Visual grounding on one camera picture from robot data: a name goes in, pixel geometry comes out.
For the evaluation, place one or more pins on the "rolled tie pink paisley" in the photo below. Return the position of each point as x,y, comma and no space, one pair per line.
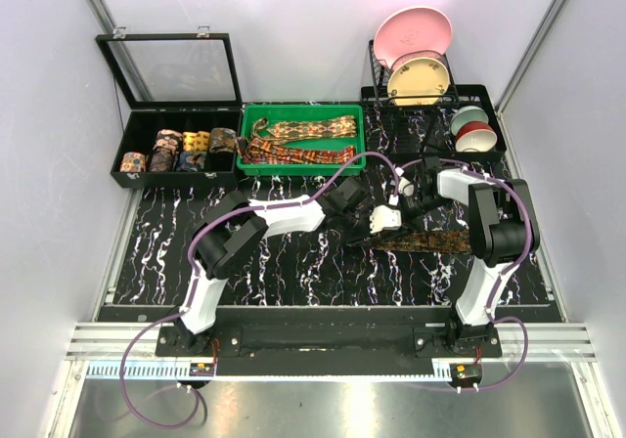
167,139

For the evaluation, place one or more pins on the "rolled tie yellow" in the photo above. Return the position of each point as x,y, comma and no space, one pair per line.
196,141

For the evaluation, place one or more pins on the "black key pattern tie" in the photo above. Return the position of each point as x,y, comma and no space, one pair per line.
449,241

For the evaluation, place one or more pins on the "red bowl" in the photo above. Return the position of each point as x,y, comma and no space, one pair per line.
475,136

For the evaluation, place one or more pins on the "rolled tie dark floral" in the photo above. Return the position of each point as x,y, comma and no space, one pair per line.
162,160

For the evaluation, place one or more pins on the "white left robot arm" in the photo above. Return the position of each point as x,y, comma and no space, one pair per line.
233,229

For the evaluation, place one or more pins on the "yellow floral plate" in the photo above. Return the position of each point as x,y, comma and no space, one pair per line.
420,81

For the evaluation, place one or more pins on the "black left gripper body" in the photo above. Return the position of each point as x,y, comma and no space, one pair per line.
356,226

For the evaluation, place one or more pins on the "rolled tie dark blue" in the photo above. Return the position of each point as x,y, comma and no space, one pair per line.
191,161

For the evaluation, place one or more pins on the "black wire dish rack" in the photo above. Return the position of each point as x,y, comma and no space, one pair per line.
381,73

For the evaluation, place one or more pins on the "black tie storage box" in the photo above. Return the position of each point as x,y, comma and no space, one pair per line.
140,137

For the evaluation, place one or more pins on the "red multicolour checked tie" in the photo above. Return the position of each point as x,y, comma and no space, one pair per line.
259,151

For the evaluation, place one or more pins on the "glass box lid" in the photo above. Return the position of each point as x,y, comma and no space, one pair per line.
173,70

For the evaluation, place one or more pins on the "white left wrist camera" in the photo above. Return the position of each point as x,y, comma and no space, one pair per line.
384,218

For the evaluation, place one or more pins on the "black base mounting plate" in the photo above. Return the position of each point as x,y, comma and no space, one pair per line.
231,341

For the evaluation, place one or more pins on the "pale green bowl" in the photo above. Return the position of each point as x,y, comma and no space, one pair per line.
465,115

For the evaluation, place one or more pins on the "cream ikat pattern tie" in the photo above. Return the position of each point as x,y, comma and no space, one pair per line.
286,131

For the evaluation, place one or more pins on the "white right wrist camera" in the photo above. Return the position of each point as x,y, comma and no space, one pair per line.
406,187

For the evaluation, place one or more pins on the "green plastic tray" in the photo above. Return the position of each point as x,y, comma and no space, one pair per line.
301,112

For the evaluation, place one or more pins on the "rolled tie blue orange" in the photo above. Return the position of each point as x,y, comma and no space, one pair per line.
133,162

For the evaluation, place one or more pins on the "pink plate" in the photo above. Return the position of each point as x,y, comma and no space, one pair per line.
412,30

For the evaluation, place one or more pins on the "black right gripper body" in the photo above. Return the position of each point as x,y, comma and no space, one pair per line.
421,205

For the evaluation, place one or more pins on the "rolled tie brown olive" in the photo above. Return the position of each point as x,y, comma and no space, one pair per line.
222,140

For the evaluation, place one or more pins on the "aluminium frame rail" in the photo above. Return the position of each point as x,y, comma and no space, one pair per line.
547,342

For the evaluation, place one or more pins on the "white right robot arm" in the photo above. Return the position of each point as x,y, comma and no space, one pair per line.
502,232

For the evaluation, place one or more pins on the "black dish tray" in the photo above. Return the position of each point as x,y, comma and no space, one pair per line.
405,133

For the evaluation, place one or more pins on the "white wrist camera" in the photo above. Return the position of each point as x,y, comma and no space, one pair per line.
406,187
384,218

